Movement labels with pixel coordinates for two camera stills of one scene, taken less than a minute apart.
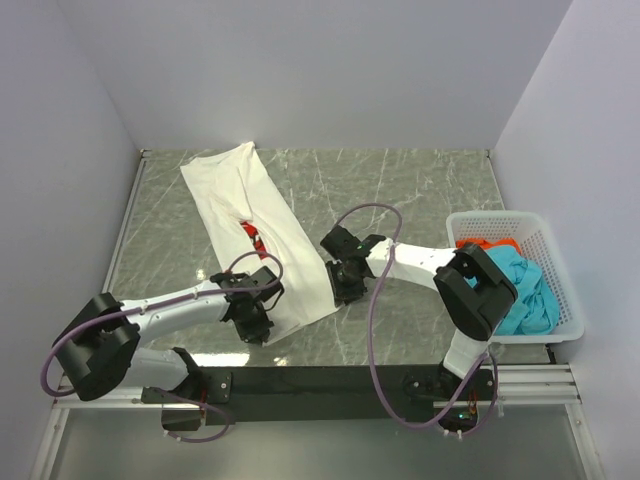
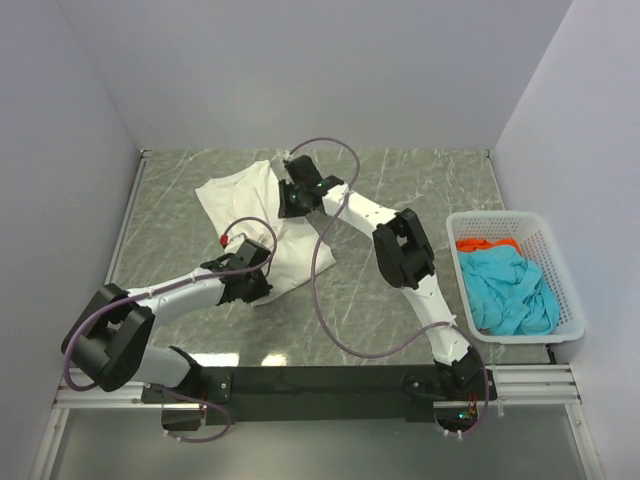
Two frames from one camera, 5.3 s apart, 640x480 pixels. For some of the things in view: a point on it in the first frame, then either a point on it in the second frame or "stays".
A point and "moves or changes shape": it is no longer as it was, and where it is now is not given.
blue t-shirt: [536, 309] stays
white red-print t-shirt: [245, 213] moves or changes shape
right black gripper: [340, 293] to [285, 209]
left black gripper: [257, 333] to [262, 290]
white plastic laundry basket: [536, 242] stays
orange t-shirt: [463, 242] stays
